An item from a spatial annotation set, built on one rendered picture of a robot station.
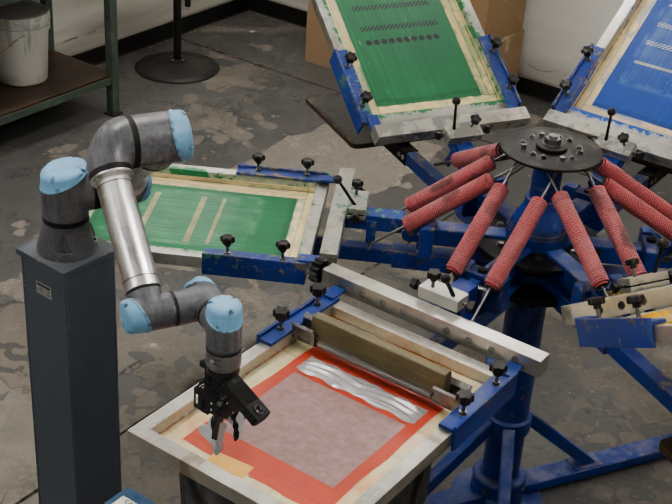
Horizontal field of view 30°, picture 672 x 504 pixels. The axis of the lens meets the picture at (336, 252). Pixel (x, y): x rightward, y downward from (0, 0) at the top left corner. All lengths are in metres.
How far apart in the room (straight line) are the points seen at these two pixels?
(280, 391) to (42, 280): 0.66
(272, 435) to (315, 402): 0.17
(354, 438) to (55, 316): 0.83
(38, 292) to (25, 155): 3.31
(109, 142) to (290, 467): 0.84
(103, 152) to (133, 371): 2.24
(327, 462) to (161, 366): 2.04
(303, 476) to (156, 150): 0.80
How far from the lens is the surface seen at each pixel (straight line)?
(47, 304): 3.27
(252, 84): 7.42
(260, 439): 2.98
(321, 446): 2.97
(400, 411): 3.09
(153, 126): 2.75
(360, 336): 3.17
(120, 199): 2.68
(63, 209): 3.13
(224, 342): 2.57
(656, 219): 3.73
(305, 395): 3.13
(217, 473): 2.83
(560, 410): 4.84
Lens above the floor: 2.80
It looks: 30 degrees down
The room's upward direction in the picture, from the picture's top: 4 degrees clockwise
